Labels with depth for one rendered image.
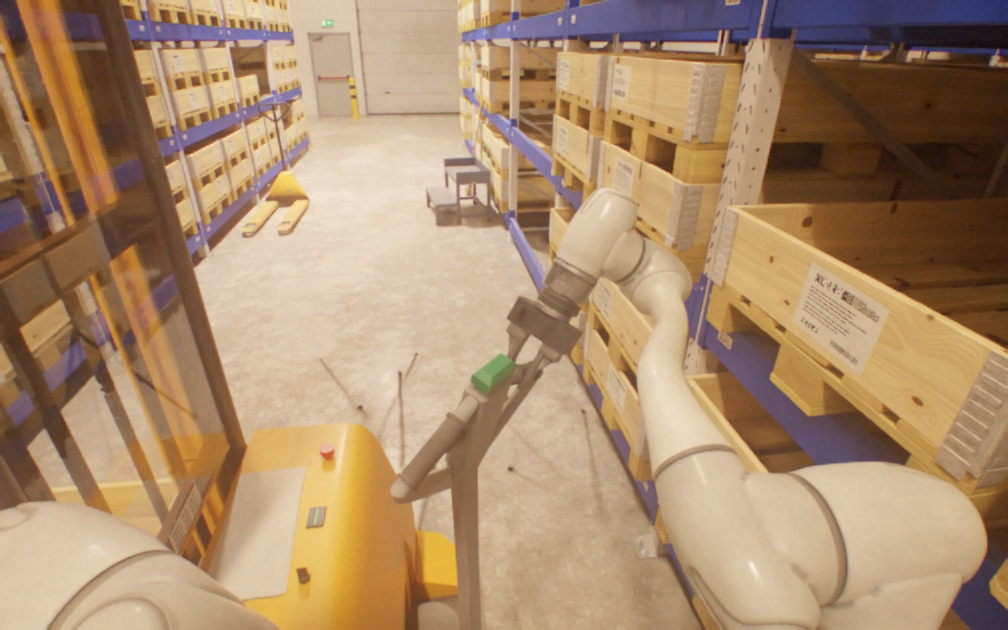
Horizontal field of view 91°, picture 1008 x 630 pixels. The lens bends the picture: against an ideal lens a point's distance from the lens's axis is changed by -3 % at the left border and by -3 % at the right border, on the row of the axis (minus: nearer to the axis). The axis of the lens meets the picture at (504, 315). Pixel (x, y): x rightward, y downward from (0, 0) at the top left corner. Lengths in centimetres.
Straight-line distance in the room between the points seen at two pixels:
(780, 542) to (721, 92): 135
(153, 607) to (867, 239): 177
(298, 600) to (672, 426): 89
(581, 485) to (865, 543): 211
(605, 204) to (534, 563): 173
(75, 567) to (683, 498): 53
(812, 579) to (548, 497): 205
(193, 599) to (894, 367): 107
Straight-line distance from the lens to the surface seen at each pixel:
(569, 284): 91
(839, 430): 134
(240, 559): 137
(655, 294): 95
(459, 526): 115
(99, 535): 55
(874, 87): 202
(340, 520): 138
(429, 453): 83
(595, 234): 90
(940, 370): 108
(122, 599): 45
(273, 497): 147
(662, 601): 234
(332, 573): 129
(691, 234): 177
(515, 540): 241
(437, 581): 188
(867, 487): 65
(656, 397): 67
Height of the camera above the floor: 190
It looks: 28 degrees down
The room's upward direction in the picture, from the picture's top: 1 degrees clockwise
